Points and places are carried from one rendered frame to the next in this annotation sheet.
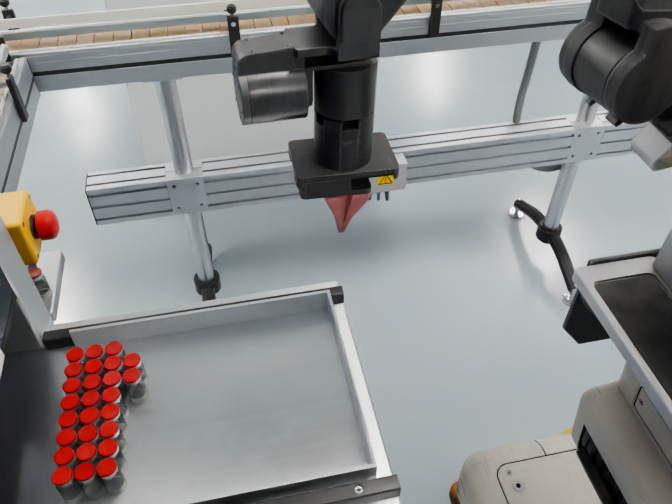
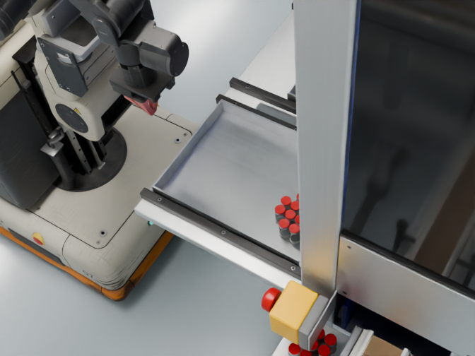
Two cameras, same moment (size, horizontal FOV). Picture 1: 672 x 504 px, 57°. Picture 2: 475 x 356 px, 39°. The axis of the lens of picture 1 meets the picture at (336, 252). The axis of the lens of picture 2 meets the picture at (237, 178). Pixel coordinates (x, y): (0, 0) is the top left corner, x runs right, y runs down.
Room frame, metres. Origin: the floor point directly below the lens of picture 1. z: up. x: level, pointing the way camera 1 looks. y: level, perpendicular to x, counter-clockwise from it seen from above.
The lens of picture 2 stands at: (0.91, 0.72, 2.03)
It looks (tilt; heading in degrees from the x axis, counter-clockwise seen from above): 56 degrees down; 232
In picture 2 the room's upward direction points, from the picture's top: 9 degrees counter-clockwise
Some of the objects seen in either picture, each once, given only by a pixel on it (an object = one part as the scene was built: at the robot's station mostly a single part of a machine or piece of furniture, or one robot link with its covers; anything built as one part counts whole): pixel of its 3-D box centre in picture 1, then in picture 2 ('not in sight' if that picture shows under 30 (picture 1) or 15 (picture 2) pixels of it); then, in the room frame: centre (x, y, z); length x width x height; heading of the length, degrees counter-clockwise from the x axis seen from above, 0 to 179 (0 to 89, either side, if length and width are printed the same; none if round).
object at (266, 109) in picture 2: not in sight; (284, 109); (0.25, 0.08, 0.91); 0.14 x 0.03 x 0.06; 102
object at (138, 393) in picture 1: (135, 385); (286, 206); (0.42, 0.24, 0.90); 0.02 x 0.02 x 0.05
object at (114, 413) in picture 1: (114, 413); (305, 198); (0.39, 0.26, 0.90); 0.18 x 0.02 x 0.05; 12
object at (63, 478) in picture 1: (74, 420); not in sight; (0.38, 0.30, 0.90); 0.18 x 0.02 x 0.05; 12
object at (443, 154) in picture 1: (384, 162); not in sight; (1.44, -0.14, 0.49); 1.60 x 0.08 x 0.12; 102
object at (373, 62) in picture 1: (338, 82); (132, 44); (0.51, 0.00, 1.26); 0.07 x 0.06 x 0.07; 105
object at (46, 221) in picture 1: (42, 225); (274, 301); (0.61, 0.39, 0.99); 0.04 x 0.04 x 0.04; 12
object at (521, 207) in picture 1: (545, 240); not in sight; (1.57, -0.72, 0.07); 0.50 x 0.08 x 0.14; 12
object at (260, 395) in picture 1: (211, 400); (257, 178); (0.41, 0.15, 0.90); 0.34 x 0.26 x 0.04; 102
